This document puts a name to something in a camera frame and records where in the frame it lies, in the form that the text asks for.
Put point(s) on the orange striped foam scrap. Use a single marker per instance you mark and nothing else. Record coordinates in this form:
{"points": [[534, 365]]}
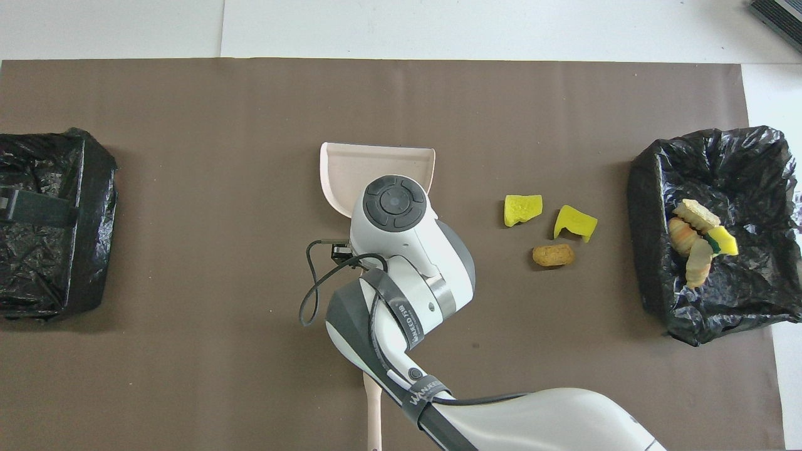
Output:
{"points": [[682, 235]]}

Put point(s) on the beige plastic dustpan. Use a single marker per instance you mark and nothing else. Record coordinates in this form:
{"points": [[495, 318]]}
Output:
{"points": [[376, 163]]}

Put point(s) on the open crumpled black bag bin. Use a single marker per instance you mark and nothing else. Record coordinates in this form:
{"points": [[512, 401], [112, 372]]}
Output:
{"points": [[752, 300]]}

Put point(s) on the bright yellow wedge sponge scrap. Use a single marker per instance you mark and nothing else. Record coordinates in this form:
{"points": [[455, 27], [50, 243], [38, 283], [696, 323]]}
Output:
{"points": [[723, 241]]}

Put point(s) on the brown paper table mat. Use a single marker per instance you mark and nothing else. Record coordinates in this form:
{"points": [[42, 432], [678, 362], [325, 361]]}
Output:
{"points": [[188, 376]]}

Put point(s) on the flat black bag covered bin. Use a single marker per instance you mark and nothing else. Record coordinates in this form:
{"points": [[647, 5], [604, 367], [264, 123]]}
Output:
{"points": [[62, 275]]}

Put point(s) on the pale yellow ridged foam scrap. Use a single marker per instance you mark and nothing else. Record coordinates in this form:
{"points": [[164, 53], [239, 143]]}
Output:
{"points": [[695, 215]]}

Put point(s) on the beige hand brush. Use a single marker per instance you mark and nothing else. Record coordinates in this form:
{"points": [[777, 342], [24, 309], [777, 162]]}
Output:
{"points": [[373, 413]]}

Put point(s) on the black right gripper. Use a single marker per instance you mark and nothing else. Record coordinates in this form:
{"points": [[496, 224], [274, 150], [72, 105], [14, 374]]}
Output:
{"points": [[341, 252]]}

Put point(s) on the pale olive foam scrap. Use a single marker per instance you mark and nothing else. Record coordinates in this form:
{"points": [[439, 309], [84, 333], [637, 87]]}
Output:
{"points": [[698, 269]]}

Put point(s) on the yellow blocky sponge scrap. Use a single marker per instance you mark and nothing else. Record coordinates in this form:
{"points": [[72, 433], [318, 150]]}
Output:
{"points": [[521, 210]]}

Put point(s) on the dark ribbed metal device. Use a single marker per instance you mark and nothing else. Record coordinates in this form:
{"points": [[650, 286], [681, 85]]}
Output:
{"points": [[783, 19]]}

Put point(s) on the brown potato shaped scrap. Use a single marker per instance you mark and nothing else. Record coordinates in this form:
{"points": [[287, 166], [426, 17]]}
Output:
{"points": [[552, 255]]}

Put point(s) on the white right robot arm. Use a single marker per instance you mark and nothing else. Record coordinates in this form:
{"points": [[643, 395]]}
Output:
{"points": [[401, 250]]}

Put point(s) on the yellow arched sponge scrap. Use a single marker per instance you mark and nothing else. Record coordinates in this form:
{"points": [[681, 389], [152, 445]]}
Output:
{"points": [[573, 219]]}

